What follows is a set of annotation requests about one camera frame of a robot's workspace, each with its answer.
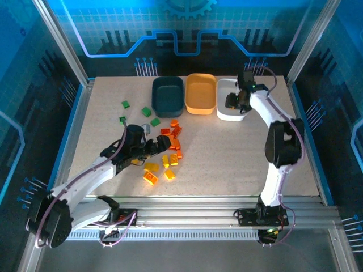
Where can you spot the long orange lego brick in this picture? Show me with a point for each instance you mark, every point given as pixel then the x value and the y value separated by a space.
pixel 176 131

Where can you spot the green lego brick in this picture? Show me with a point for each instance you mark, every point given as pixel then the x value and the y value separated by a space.
pixel 146 111
pixel 125 104
pixel 122 119
pixel 155 122

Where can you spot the yellow curved lego brick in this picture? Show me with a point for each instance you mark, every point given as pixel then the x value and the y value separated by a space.
pixel 151 167

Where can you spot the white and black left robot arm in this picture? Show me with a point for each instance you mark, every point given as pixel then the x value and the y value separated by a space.
pixel 85 178

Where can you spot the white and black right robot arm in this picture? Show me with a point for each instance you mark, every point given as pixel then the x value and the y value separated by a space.
pixel 272 113

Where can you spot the white plastic container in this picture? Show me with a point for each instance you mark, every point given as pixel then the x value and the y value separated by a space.
pixel 224 88

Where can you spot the yellow plastic container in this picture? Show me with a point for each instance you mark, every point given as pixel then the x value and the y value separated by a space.
pixel 200 95

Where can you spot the dark teal plastic container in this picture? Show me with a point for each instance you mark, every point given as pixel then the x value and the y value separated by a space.
pixel 167 96

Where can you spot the blue table edge strip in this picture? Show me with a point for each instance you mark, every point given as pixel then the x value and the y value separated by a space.
pixel 63 141
pixel 312 141

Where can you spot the small controller board with LEDs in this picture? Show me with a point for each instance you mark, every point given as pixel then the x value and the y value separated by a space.
pixel 269 233

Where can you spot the aluminium side rail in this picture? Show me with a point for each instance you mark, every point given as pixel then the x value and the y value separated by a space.
pixel 306 141
pixel 74 127

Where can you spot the wide aluminium base rail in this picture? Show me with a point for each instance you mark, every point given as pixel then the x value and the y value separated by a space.
pixel 184 212

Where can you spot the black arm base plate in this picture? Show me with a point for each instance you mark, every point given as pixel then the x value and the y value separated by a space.
pixel 246 218
pixel 127 216

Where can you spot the aluminium frame post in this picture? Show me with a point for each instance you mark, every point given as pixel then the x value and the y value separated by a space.
pixel 313 42
pixel 66 45

